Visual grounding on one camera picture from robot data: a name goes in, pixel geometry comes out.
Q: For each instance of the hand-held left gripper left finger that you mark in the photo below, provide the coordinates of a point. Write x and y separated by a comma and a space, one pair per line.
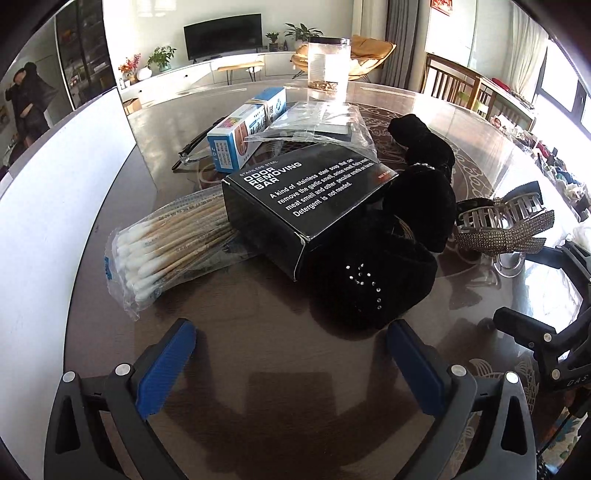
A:
166, 367

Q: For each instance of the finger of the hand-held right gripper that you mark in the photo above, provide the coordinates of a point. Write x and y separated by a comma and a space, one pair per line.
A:
570, 258
521, 325

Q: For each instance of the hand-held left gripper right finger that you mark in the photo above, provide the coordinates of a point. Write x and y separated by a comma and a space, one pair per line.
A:
415, 369

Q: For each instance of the rhinestone hair claw clip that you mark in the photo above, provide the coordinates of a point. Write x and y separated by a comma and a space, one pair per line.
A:
498, 237

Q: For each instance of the black rhinestone headband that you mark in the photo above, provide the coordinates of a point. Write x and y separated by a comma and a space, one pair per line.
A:
369, 286

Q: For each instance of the cotton swab packet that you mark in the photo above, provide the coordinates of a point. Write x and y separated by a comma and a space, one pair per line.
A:
161, 258

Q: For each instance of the black cloth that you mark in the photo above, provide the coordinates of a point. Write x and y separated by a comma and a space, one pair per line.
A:
425, 203

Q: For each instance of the white board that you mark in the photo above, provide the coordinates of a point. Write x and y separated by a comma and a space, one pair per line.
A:
55, 207

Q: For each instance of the black printed box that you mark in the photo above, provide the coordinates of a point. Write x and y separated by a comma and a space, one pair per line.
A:
286, 203

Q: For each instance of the blue white medicine box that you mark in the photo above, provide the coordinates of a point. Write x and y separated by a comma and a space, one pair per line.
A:
240, 134

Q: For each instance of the phone case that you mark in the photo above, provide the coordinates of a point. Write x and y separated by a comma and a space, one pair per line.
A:
318, 122

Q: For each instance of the brown patterned desktop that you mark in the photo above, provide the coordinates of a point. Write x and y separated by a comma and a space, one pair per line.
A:
277, 350

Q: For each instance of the colourful clutter pile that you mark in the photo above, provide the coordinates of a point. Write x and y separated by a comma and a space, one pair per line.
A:
554, 161

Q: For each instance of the wooden slatted chair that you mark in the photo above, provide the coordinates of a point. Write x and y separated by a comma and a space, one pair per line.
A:
450, 81
505, 104

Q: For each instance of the brown cardboard box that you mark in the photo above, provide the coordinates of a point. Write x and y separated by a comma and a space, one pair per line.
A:
132, 106

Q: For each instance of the grey curtain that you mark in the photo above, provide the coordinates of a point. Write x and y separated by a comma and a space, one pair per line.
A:
401, 41

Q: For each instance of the orange lounge chair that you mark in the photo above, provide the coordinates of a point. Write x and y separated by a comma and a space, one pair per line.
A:
369, 55

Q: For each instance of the white television console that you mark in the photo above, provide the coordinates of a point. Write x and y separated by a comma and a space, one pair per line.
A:
184, 78

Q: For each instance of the red flowers in white vase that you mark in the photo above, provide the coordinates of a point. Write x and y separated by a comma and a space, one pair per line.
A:
131, 69

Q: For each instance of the wooden stool with hairpin legs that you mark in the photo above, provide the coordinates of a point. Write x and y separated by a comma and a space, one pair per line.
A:
235, 67

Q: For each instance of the green potted plant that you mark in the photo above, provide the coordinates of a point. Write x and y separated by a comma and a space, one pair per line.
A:
161, 57

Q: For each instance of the clear plastic jar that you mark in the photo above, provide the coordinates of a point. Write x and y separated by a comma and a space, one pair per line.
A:
325, 69

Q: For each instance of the dark glass cabinet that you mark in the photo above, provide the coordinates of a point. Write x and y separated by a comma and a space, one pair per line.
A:
87, 50

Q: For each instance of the black television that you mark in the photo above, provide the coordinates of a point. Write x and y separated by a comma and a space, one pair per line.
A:
221, 37

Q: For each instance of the small potted plant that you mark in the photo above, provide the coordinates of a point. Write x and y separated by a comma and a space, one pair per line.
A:
273, 40

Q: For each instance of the large leafy potted plant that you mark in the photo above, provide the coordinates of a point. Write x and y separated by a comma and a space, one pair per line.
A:
302, 33

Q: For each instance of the red wall hanging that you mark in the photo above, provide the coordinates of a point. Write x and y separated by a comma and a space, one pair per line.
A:
439, 7

